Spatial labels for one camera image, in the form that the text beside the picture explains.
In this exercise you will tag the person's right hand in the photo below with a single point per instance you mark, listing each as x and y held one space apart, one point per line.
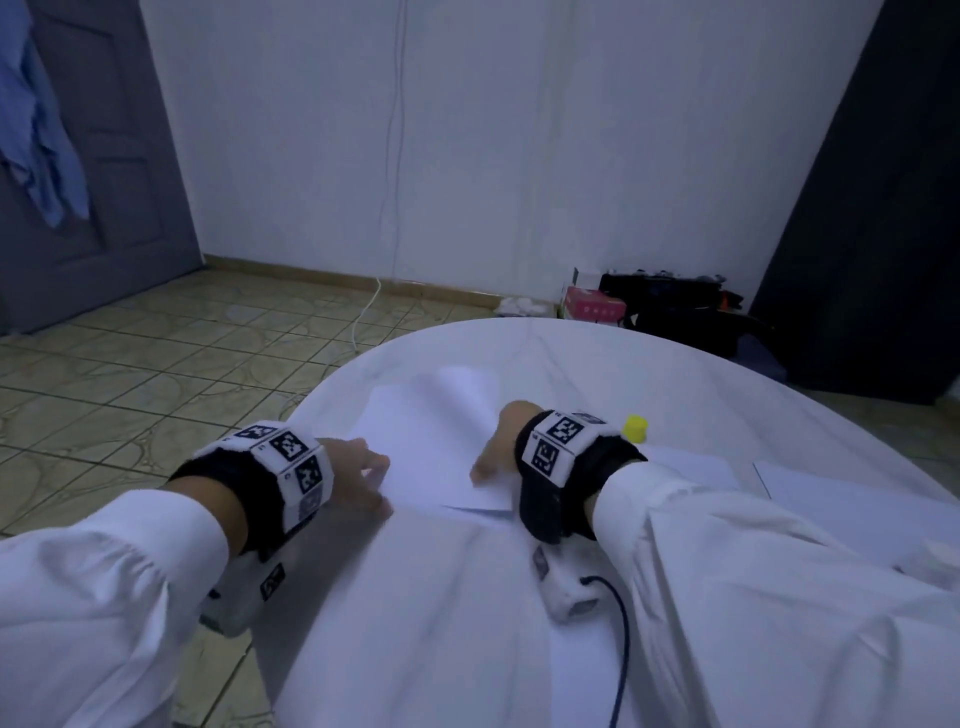
507 443

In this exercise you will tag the person's left hand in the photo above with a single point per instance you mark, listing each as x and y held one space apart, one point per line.
357 477

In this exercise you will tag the single white paper sheet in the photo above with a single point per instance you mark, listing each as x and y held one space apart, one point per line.
693 468
428 428

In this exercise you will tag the yellow glue stick cap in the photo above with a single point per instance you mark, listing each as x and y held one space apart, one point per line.
635 429

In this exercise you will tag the person's right forearm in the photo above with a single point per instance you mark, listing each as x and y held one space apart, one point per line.
780 600

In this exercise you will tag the person's left forearm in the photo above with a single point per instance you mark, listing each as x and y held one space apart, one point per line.
120 615

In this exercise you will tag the black right wristband with markers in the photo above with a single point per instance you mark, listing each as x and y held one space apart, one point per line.
570 473

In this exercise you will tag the black wristband with markers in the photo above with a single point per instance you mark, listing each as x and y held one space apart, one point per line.
263 480
570 473

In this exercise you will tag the black left wristband with markers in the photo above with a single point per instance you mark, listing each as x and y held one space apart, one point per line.
263 480

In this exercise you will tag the white item on floor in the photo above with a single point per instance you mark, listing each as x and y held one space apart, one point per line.
525 306

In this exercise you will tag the pink box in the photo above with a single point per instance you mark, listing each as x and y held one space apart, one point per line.
594 306

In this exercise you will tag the black bag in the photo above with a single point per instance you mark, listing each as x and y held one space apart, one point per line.
675 312

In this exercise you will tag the blue suitcase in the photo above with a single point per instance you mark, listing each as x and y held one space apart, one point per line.
761 360

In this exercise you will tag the grey door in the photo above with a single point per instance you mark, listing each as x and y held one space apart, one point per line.
135 195

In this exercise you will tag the black wardrobe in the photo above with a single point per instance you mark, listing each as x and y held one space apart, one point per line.
870 195

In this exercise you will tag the blue hanging cloth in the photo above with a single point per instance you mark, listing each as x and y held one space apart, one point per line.
38 120

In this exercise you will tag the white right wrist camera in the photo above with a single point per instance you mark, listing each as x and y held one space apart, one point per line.
567 585

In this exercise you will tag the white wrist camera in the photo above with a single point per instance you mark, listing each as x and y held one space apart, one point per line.
248 593
567 585

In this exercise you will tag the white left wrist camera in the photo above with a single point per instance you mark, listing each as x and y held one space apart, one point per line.
248 593

